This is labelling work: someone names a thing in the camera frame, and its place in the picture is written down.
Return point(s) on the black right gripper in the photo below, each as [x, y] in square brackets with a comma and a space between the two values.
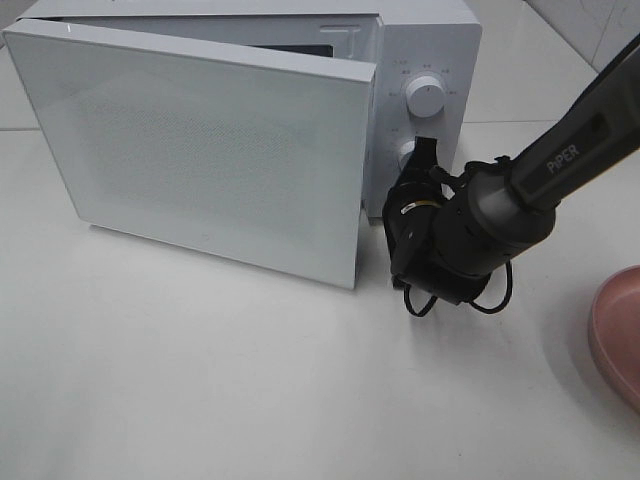
[408, 215]

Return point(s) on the white microwave door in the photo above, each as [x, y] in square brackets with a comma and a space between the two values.
[250, 154]

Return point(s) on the pink round plate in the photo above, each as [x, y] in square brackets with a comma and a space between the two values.
[613, 334]

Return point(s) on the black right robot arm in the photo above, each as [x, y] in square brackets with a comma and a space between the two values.
[455, 237]

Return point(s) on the lower white timer knob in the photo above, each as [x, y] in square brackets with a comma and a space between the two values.
[404, 154]

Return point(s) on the upper white power knob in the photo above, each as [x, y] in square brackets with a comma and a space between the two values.
[425, 96]

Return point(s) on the white microwave oven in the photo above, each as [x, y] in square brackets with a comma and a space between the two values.
[397, 40]

